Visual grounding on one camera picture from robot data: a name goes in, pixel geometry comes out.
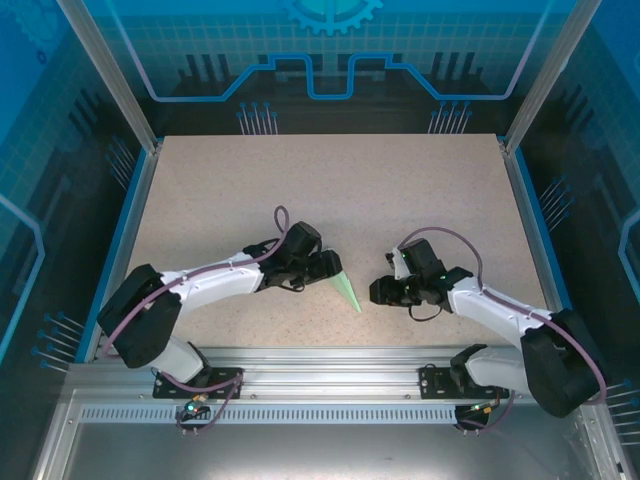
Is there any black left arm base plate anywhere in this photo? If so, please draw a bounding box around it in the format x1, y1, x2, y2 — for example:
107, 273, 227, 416
152, 366, 245, 400

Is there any aluminium mounting rail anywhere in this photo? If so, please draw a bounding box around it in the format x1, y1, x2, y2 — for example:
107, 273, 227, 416
67, 347, 599, 401

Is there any thin black cable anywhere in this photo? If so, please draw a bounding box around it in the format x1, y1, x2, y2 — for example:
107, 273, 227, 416
408, 302, 447, 323

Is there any aluminium side rail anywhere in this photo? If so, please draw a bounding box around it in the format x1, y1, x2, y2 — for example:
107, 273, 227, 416
82, 139, 164, 364
499, 139, 591, 364

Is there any slotted aluminium cable duct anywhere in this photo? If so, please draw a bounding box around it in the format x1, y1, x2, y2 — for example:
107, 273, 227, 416
78, 405, 501, 425

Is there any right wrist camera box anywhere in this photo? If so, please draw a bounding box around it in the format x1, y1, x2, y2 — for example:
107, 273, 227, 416
384, 247, 412, 282

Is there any aluminium corner post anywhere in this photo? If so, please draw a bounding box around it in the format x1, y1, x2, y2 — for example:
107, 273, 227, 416
499, 0, 604, 157
55, 0, 164, 155

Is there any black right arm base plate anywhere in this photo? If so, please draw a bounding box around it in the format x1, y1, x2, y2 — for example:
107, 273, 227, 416
418, 364, 511, 401

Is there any grey metal tray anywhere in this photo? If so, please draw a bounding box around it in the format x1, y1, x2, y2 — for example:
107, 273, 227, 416
29, 389, 631, 480

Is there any light green paper sheet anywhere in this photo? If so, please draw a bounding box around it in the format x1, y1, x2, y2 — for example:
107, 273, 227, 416
327, 269, 362, 314

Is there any green-lit cable connector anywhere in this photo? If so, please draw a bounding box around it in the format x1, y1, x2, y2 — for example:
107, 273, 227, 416
182, 394, 211, 419
467, 399, 504, 416

